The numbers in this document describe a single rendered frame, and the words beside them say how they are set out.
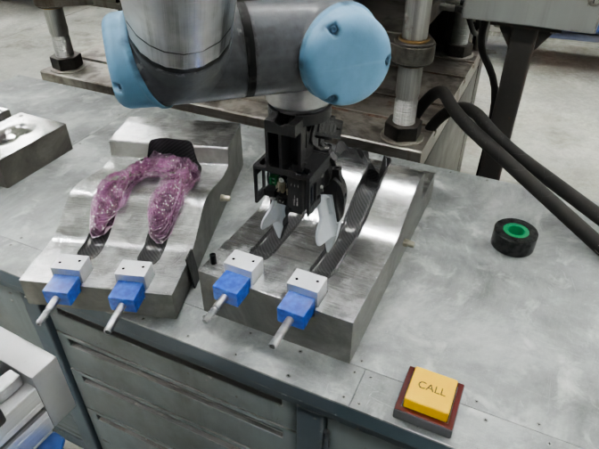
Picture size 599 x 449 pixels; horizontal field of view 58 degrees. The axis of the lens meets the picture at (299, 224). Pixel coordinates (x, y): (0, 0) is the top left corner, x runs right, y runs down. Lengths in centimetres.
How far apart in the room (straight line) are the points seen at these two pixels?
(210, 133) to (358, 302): 57
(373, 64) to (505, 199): 84
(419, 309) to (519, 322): 16
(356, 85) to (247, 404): 73
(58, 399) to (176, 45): 45
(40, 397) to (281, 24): 46
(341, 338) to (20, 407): 42
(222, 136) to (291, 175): 61
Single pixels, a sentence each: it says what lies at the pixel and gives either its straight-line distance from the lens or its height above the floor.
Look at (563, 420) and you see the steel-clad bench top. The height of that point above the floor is 80.
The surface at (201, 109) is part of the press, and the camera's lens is 166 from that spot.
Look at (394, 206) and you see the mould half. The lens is 97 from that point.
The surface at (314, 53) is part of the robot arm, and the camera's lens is 43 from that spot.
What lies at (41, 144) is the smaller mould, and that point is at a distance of 140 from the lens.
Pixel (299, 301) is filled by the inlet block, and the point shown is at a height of 90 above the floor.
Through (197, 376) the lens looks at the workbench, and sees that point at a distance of 108.
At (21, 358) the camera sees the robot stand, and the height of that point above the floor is 99.
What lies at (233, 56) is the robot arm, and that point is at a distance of 43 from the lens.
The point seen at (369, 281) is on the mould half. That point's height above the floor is 89.
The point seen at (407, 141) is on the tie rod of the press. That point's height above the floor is 79.
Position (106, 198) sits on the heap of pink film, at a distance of 105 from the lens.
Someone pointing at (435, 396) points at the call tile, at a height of 84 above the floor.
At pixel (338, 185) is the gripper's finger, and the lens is 66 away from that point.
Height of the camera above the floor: 146
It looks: 37 degrees down
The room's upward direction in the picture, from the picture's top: straight up
